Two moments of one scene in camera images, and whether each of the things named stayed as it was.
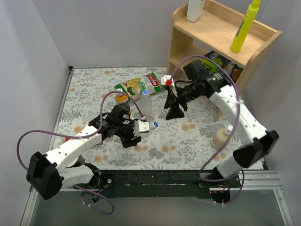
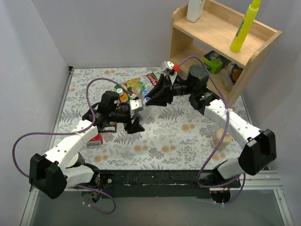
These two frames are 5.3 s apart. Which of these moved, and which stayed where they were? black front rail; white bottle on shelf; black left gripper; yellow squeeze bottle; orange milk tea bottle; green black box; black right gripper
Moved: black right gripper; black left gripper
Stayed: black front rail; green black box; orange milk tea bottle; white bottle on shelf; yellow squeeze bottle
